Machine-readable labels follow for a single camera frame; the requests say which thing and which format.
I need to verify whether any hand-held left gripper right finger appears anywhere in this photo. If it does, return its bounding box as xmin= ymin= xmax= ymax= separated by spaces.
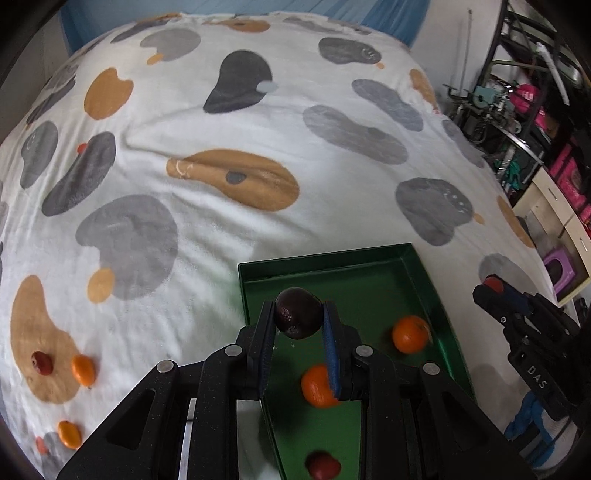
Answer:
xmin=322 ymin=300 xmax=536 ymax=480

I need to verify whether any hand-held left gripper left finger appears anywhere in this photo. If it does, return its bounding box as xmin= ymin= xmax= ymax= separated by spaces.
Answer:
xmin=55 ymin=300 xmax=278 ymax=480

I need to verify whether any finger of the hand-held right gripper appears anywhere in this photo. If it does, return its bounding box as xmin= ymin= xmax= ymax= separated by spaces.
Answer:
xmin=472 ymin=284 xmax=511 ymax=326
xmin=502 ymin=279 xmax=536 ymax=319

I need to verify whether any medium round orange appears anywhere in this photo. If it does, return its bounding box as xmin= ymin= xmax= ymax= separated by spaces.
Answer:
xmin=301 ymin=364 xmax=340 ymax=409

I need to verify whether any dark purple plum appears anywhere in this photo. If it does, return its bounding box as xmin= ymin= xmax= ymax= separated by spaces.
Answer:
xmin=274 ymin=287 xmax=323 ymax=340

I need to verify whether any green tray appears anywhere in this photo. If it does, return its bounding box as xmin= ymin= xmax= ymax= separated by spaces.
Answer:
xmin=237 ymin=243 xmax=476 ymax=480

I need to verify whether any large tangerine with stem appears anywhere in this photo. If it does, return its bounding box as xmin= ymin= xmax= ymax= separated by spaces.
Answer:
xmin=392 ymin=316 xmax=432 ymax=354

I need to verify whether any purple plastic container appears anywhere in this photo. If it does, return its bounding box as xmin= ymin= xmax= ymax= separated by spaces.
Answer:
xmin=544 ymin=247 xmax=578 ymax=298

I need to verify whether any blue white cloth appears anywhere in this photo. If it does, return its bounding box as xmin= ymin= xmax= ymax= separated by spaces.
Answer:
xmin=504 ymin=394 xmax=583 ymax=469

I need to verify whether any beige wooden cabinet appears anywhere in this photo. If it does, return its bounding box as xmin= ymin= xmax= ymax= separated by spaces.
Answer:
xmin=513 ymin=166 xmax=591 ymax=305

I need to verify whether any green cloth bundle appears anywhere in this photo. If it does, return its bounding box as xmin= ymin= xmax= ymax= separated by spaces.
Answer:
xmin=496 ymin=148 xmax=532 ymax=190

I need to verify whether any pink printed bag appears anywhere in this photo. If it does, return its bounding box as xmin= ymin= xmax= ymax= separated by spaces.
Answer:
xmin=549 ymin=143 xmax=591 ymax=213

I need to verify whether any small oval orange kumquat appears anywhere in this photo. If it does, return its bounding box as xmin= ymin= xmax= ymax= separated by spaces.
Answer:
xmin=71 ymin=354 xmax=98 ymax=387

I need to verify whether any sewing machine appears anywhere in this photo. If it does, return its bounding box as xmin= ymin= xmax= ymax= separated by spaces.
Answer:
xmin=443 ymin=83 xmax=522 ymax=144

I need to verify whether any small round orange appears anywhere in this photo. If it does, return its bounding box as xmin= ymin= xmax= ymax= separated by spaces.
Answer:
xmin=57 ymin=420 xmax=82 ymax=449

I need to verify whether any black metal rack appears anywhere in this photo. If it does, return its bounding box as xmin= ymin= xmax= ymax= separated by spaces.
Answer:
xmin=480 ymin=0 xmax=591 ymax=185

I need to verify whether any white blob-printed blanket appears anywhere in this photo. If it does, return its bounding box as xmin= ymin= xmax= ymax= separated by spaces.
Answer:
xmin=0 ymin=11 xmax=555 ymax=480

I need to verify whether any blue mosquito net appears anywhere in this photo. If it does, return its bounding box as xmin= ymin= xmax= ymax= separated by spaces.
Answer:
xmin=60 ymin=0 xmax=432 ymax=51

